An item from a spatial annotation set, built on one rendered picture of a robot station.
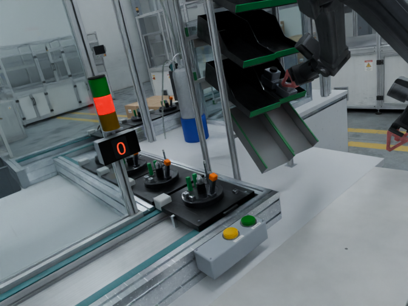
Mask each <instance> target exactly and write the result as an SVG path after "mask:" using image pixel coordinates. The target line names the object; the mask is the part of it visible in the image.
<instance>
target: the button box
mask: <svg viewBox="0 0 408 306"><path fill-rule="evenodd" d="M253 217H254V216H253ZM255 220H256V222H255V224H254V225H251V226H244V225H242V223H241V219H239V220H238V221H236V222H235V223H234V224H232V225H231V226H229V227H233V228H236V229H237V230H238V236H237V237H235V238H233V239H227V238H225V237H224V236H223V231H222V232H221V233H219V234H218V235H216V236H214V237H213V238H212V239H210V240H209V241H207V242H206V243H204V244H203V245H201V246H200V247H198V248H197V249H196V250H194V255H195V259H196V262H197V268H198V269H199V270H200V271H202V272H204V273H205V274H207V275H208V276H209V277H211V278H213V279H214V280H216V279H217V278H218V277H219V276H221V275H222V274H223V273H224V272H226V271H227V270H228V269H230V268H231V267H232V266H233V265H235V264H236V263H237V262H238V261H239V260H241V259H242V258H243V257H245V256H246V255H247V254H248V253H250V252H251V251H252V250H254V249H255V248H256V247H258V246H259V245H260V244H261V243H262V242H264V241H265V240H267V239H268V234H267V225H266V221H265V220H262V219H260V218H257V217H255ZM229 227H228V228H229Z"/></svg>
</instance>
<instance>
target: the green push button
mask: <svg viewBox="0 0 408 306"><path fill-rule="evenodd" d="M255 222H256V220H255V217H253V216H244V217H242V218H241V223H242V225H244V226H251V225H254V224H255Z"/></svg>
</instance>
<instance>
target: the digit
mask: <svg viewBox="0 0 408 306"><path fill-rule="evenodd" d="M110 142H111V144H112V148H113V150H114V154H115V158H116V160H117V159H119V158H122V157H124V156H127V155H129V154H131V153H130V151H129V147H128V143H127V140H126V136H122V137H119V138H116V139H114V140H111V141H110Z"/></svg>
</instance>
